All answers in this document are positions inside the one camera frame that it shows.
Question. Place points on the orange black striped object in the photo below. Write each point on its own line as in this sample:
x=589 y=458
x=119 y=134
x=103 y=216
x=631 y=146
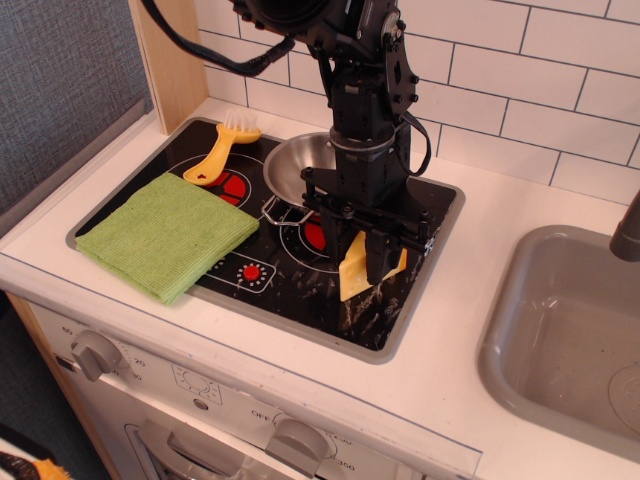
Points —
x=19 y=468

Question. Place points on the yellow dish brush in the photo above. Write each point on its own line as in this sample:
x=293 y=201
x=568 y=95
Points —
x=239 y=127

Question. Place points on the grey oven door handle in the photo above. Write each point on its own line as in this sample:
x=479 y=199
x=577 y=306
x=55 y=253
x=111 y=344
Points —
x=187 y=453

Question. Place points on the small steel wok pan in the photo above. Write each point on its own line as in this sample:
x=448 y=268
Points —
x=282 y=173

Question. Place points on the grey oven knob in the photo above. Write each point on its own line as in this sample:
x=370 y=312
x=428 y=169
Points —
x=298 y=446
x=95 y=354

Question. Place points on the grey toy sink basin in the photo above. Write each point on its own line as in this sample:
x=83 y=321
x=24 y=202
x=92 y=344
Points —
x=562 y=345

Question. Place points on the wooden side post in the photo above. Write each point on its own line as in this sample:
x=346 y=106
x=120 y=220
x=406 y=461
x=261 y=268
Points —
x=176 y=79

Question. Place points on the yellow toy cheese wedge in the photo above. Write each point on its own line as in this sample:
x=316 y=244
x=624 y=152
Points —
x=352 y=270

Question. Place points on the grey right oven knob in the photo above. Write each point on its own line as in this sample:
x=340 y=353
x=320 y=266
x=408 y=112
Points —
x=298 y=446

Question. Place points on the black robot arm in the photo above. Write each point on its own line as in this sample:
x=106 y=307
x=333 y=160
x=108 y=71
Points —
x=369 y=85

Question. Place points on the grey left oven knob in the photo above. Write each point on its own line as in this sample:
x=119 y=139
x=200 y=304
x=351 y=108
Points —
x=95 y=354

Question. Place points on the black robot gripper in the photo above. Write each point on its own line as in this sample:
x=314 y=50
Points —
x=368 y=190

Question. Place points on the green microfiber cloth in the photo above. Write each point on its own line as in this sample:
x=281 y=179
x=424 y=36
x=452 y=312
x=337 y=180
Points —
x=166 y=236

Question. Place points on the grey faucet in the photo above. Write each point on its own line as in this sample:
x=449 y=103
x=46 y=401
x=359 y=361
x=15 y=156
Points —
x=625 y=242

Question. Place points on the black toy stove top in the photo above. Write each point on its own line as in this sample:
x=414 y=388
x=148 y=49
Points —
x=284 y=277

